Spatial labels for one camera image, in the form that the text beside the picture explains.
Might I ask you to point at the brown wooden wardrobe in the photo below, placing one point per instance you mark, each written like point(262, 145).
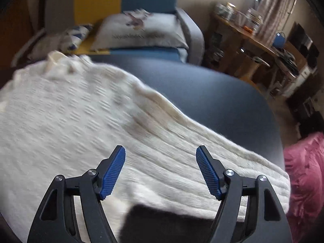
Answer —
point(15, 30)

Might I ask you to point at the blue bag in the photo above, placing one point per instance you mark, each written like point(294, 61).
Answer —
point(279, 40)

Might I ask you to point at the white knit sweater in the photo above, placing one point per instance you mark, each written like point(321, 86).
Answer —
point(76, 121)

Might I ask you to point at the black upright roll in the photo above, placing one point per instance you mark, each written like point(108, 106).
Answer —
point(45, 7)

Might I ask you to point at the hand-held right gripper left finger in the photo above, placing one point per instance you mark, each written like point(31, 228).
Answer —
point(114, 172)

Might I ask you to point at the deer print pillow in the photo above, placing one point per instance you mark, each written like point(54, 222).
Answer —
point(141, 33)

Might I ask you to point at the wooden desk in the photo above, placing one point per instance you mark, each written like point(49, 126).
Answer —
point(255, 43)

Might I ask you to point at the pink quilt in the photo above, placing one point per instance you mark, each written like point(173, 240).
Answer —
point(306, 182)

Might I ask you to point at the black appliance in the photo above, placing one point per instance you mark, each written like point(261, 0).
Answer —
point(303, 43)

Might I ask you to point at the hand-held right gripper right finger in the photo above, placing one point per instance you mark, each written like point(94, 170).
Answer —
point(207, 172)

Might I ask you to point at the triangle pattern pillow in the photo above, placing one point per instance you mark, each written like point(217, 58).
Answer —
point(60, 41)

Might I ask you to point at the cluster of glass jars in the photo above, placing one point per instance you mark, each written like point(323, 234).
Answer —
point(238, 15)

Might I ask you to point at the white small cabinet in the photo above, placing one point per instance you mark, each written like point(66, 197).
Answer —
point(300, 81)

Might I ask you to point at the pink patterned curtain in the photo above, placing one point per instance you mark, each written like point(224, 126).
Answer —
point(276, 7)

